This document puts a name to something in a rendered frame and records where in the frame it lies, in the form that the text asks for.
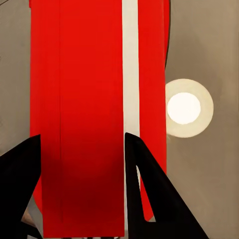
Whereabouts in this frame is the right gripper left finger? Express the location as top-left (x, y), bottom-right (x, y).
top-left (0, 134), bottom-right (41, 239)

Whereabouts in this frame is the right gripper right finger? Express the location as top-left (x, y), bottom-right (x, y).
top-left (124, 132), bottom-right (209, 239)

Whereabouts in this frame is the radio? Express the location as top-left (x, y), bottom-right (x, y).
top-left (29, 0), bottom-right (171, 239)

